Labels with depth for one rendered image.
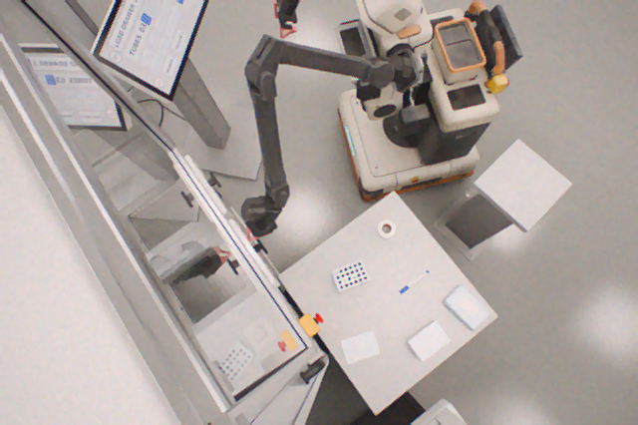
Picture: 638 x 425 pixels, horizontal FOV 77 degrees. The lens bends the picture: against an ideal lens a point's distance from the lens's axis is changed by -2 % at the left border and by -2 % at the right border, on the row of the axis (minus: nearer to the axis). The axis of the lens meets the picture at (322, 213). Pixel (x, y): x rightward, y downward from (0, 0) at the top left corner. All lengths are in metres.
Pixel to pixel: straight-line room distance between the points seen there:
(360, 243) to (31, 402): 1.31
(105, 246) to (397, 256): 1.31
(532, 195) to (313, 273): 0.93
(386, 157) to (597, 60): 1.64
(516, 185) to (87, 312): 1.62
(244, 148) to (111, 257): 2.21
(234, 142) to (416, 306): 1.56
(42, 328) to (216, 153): 2.23
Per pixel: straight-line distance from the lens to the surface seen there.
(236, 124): 2.70
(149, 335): 0.42
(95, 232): 0.46
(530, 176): 1.87
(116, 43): 1.73
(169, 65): 1.79
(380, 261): 1.63
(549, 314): 2.62
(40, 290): 0.50
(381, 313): 1.61
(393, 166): 2.25
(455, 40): 1.89
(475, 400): 2.50
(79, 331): 0.47
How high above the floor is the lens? 2.36
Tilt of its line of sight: 75 degrees down
